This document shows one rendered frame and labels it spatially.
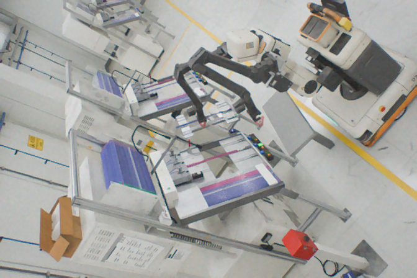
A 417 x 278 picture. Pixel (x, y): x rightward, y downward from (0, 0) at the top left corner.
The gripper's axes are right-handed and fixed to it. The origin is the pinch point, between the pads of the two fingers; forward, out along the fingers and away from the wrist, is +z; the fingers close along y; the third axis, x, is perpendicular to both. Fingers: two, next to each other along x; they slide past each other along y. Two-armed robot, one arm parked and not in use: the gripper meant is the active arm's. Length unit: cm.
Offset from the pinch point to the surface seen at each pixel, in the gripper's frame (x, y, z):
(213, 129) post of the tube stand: 9.0, -8.4, 12.4
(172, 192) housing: -40, 73, -10
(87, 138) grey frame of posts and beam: -84, 24, -40
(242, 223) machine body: 0, 74, 42
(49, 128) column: -184, -231, 80
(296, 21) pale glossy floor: 147, -119, -11
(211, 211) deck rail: -20, 91, -1
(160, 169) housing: -43, 47, -11
